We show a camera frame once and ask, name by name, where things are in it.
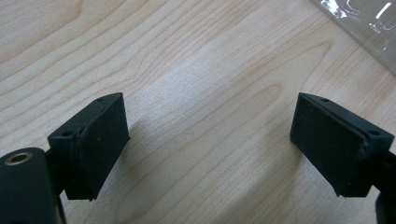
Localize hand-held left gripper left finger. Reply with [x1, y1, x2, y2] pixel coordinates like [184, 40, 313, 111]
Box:
[47, 91, 131, 201]

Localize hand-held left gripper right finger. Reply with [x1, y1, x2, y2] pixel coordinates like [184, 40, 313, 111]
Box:
[290, 91, 395, 198]

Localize transparent bag with white trim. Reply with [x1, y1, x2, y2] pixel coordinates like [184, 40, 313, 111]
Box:
[311, 0, 396, 77]

